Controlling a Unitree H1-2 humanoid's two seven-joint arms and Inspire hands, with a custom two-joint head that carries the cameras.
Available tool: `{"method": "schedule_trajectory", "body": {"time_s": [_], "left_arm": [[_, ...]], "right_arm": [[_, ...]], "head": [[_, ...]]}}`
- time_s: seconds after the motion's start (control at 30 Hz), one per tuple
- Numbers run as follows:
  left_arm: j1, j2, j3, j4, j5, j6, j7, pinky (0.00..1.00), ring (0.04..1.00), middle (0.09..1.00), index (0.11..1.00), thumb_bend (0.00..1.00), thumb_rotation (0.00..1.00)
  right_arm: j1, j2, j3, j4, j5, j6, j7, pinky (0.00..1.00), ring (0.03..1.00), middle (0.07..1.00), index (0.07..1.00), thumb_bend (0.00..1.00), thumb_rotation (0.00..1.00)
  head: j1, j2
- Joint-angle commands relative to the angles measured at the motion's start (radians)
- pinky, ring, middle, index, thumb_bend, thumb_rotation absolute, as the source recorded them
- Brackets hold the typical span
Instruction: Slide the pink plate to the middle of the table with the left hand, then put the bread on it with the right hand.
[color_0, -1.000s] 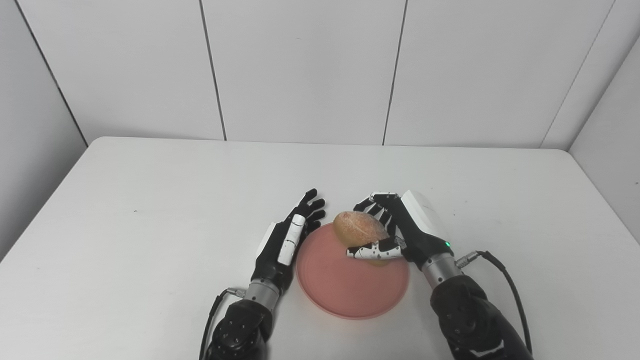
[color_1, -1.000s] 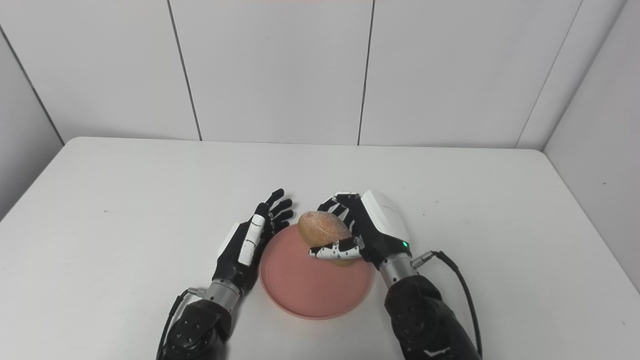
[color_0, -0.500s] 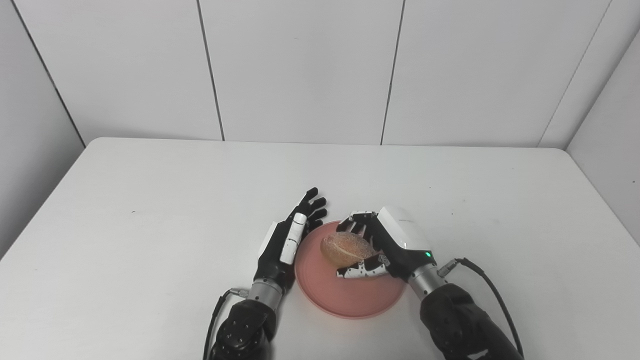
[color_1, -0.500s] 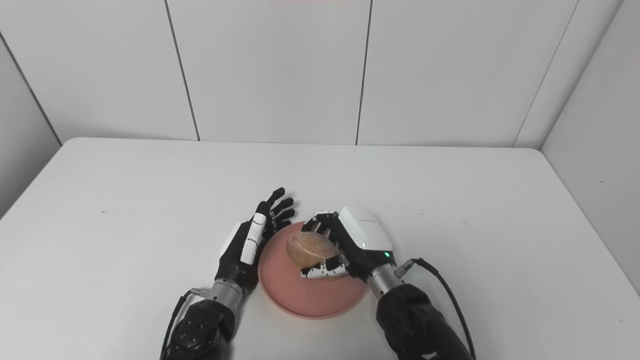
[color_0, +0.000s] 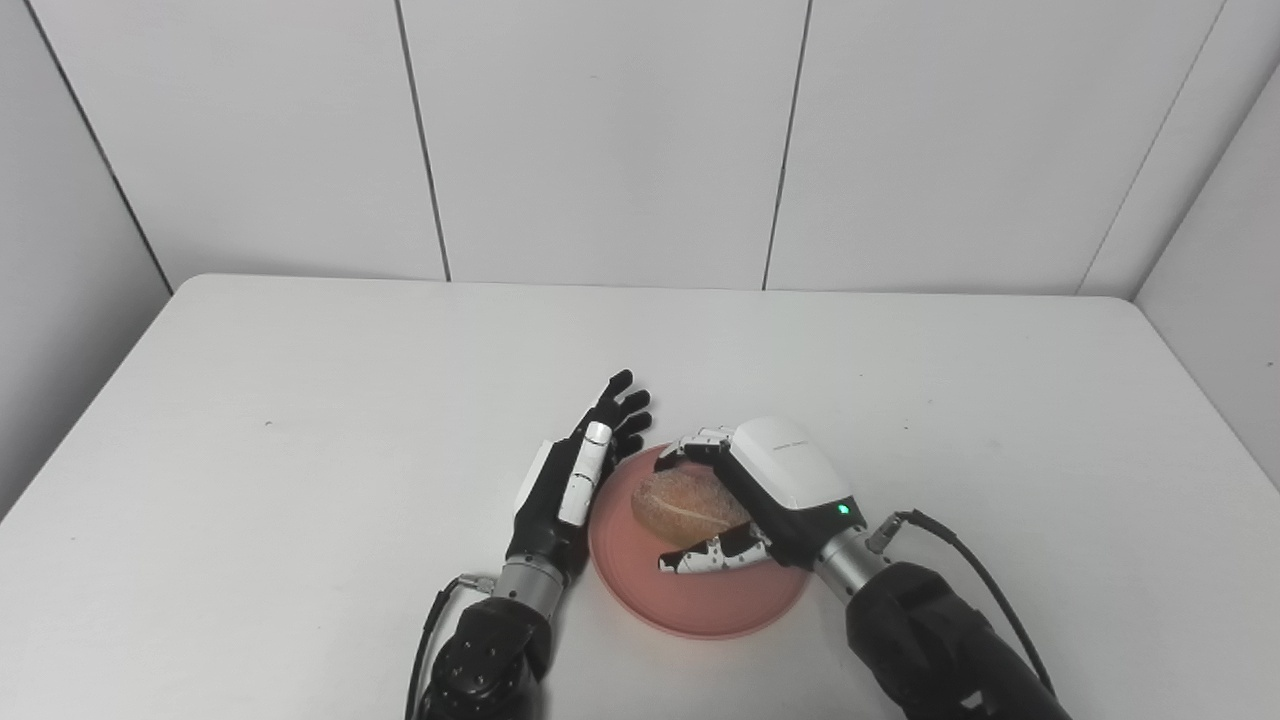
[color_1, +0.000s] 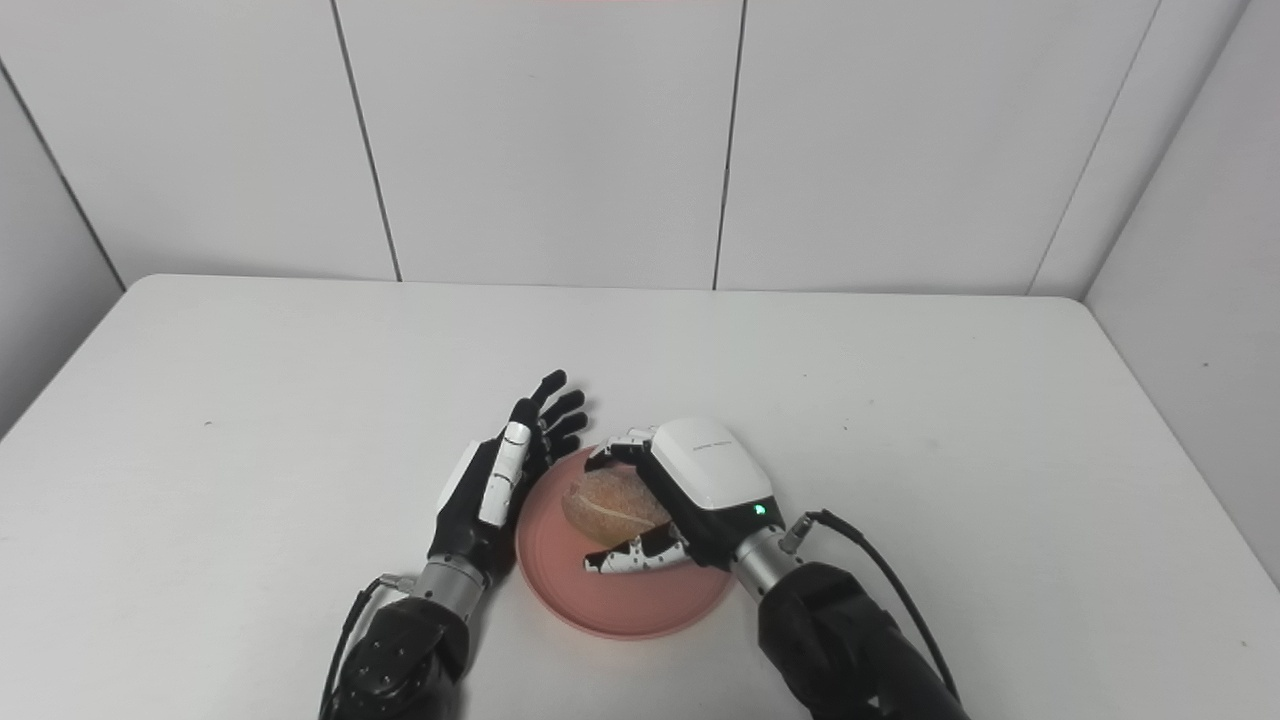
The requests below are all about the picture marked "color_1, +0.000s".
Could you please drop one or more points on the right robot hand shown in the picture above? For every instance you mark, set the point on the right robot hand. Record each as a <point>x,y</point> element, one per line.
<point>690,495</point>

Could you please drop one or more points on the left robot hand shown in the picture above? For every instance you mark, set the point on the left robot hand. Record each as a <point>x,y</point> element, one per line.
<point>480,500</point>

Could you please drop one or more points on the bread roll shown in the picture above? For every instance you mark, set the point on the bread roll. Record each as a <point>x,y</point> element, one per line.
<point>610,505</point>

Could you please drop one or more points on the pink plate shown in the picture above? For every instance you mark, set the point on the pink plate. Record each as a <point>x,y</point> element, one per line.
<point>615,590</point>

